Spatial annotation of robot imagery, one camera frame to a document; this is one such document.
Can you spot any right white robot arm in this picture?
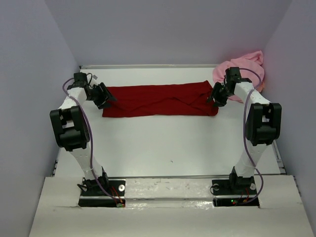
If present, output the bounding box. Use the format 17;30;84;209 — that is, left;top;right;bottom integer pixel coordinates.
208;67;282;196

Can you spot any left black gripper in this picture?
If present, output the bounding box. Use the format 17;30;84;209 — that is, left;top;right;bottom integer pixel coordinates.
86;82;117;110

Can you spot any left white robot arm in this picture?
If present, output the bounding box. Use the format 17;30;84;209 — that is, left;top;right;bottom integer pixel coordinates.
49;72;116;198

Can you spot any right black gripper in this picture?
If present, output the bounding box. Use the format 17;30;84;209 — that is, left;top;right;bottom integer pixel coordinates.
206;81;234;107

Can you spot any metal rail at front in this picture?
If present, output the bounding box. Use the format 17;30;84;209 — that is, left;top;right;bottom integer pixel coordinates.
81;174;233;179

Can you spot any red t shirt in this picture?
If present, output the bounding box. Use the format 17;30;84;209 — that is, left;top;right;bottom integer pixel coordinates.
102;81;219;118

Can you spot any pink t shirt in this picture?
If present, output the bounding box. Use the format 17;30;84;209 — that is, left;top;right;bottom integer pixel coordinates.
213;50;265;92

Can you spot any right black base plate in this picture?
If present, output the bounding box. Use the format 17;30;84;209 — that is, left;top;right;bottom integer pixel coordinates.
210;179;260;207

